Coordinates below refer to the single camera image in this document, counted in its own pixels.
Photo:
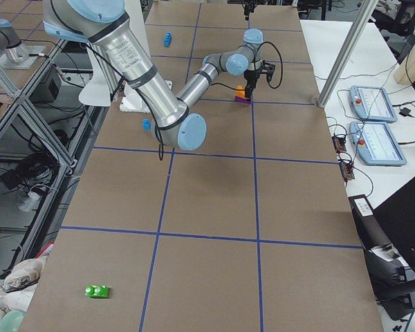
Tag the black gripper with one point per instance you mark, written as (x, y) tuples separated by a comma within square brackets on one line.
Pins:
[(251, 75), (247, 11)]

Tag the orange trapezoid block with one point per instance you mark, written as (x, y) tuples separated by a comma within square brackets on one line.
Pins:
[(240, 92)]

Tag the purple trapezoid block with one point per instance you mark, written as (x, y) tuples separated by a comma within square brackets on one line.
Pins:
[(242, 100)]

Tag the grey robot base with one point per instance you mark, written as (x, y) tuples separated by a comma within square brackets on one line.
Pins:
[(14, 54)]

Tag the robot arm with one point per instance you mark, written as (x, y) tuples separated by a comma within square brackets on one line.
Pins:
[(106, 24)]

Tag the long blue studded brick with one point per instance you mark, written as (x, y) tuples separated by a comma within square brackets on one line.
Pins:
[(167, 39)]

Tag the upper orange relay box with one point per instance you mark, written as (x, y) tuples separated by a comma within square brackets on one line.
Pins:
[(339, 144)]

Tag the orange relay box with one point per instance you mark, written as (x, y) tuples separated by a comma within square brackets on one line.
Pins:
[(346, 170), (339, 144)]

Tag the small blue block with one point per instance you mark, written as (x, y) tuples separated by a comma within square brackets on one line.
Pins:
[(146, 124)]

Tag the upper teach pendant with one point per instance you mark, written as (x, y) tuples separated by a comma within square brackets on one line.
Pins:
[(372, 103)]

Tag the teach pendant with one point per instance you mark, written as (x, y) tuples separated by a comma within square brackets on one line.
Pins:
[(372, 103), (375, 144)]

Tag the lower orange relay box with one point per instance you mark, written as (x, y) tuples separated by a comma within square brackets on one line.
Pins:
[(346, 170)]

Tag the lower teach pendant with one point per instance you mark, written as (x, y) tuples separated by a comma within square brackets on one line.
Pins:
[(375, 144)]

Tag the white remote box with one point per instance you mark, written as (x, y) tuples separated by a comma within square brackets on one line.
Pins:
[(363, 207)]

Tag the wooden board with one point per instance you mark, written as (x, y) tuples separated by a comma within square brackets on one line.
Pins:
[(413, 52)]

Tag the black laptop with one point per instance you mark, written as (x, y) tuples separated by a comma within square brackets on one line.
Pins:
[(396, 216)]

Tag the black device under laptop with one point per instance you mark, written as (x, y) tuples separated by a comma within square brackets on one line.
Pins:
[(393, 281)]

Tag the black power adapter floor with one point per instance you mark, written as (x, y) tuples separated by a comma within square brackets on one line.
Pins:
[(11, 179)]

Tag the green studded brick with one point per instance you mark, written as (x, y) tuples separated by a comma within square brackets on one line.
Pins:
[(97, 291)]

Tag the crumpled cloth pile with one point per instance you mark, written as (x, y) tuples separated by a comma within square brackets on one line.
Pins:
[(17, 289)]

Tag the aluminium frame post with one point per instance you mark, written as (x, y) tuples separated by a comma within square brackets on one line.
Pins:
[(350, 41)]

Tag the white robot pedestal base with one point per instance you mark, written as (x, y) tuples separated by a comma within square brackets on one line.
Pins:
[(131, 101)]

